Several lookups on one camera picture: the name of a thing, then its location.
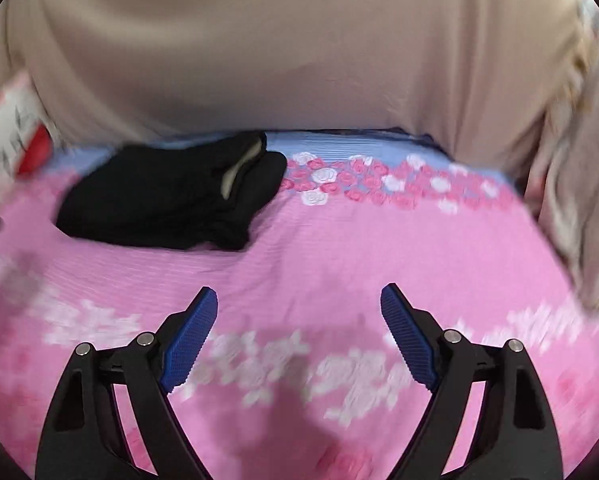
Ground pink white cat print pillow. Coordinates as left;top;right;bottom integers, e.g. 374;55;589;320
0;72;55;211

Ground pink floral bed sheet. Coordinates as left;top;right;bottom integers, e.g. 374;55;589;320
0;130;599;480

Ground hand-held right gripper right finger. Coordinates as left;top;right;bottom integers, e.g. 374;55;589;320
380;282;566;480

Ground black pants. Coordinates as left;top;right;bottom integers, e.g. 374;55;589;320
55;130;288;252

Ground beige patterned cloth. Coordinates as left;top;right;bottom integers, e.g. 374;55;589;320
524;0;599;311

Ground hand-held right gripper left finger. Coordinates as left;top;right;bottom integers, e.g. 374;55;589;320
36;286;219;480

